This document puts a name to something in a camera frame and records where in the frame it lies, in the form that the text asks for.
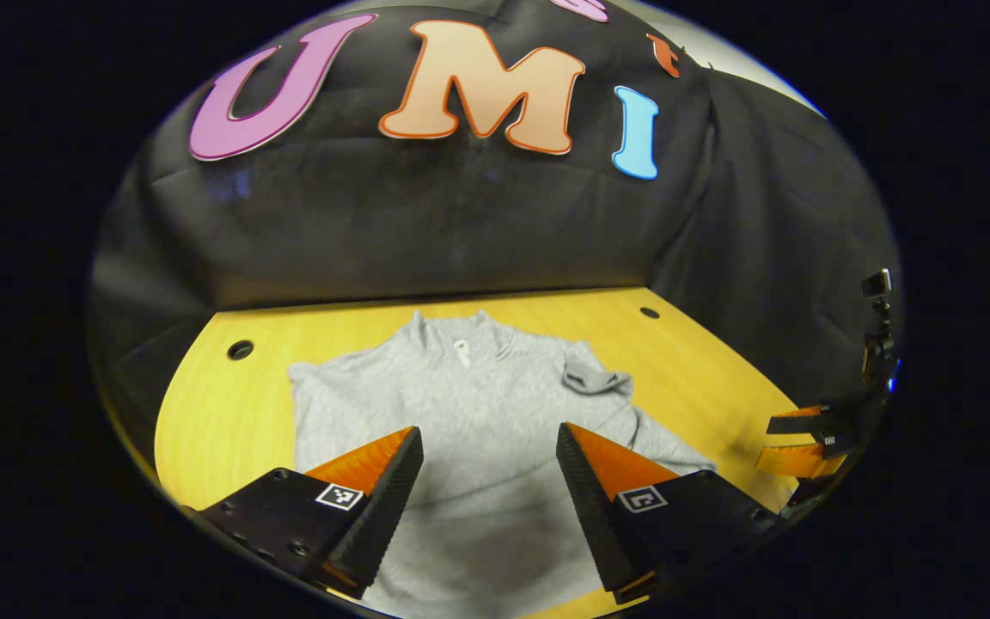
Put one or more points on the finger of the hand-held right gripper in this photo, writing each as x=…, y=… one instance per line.
x=796, y=421
x=796, y=462

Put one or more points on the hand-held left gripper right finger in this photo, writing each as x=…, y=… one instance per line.
x=589, y=516

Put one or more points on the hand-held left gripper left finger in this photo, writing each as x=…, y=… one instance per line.
x=388, y=516

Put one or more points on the grey zip-neck sweatshirt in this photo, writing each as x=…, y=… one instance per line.
x=461, y=404

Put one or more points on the black backdrop cloth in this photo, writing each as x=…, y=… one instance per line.
x=461, y=232

